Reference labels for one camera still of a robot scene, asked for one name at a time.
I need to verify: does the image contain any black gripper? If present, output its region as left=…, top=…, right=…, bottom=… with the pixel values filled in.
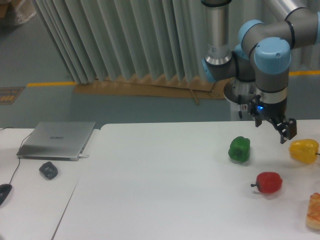
left=248, top=94, right=297, bottom=144

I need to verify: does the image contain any yellow bell pepper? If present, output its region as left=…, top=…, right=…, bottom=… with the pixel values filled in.
left=288, top=139, right=320, bottom=164

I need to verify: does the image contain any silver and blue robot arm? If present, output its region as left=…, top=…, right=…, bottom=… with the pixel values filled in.
left=202, top=0, right=320, bottom=143

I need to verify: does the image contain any green bell pepper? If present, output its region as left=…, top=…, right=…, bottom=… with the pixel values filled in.
left=228, top=136, right=251, bottom=163

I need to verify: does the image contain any red bell pepper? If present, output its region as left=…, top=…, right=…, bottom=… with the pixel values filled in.
left=250, top=172, right=283, bottom=194

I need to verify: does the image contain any toast slice with topping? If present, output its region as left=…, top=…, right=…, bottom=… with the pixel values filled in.
left=306, top=192, right=320, bottom=230

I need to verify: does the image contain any grey folding partition screen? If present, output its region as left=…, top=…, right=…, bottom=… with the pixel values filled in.
left=33, top=0, right=320, bottom=84

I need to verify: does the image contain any white usb plug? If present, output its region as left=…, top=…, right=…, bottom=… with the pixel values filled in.
left=79, top=154, right=89, bottom=159

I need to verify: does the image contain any silver laptop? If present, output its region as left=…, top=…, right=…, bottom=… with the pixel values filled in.
left=16, top=121, right=96, bottom=161

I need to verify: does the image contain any dark grey small controller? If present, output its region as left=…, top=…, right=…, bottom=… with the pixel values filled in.
left=39, top=161, right=59, bottom=180

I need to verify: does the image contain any clear plastic bag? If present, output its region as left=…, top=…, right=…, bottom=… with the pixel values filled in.
left=10, top=0, right=37, bottom=26

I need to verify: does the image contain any black computer mouse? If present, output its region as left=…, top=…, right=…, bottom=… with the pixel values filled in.
left=0, top=183, right=13, bottom=205

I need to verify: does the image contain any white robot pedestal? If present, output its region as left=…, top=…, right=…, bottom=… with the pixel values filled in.
left=223, top=77, right=256, bottom=121

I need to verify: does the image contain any black mouse cable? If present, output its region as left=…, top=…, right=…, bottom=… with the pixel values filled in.
left=0, top=126, right=32, bottom=186

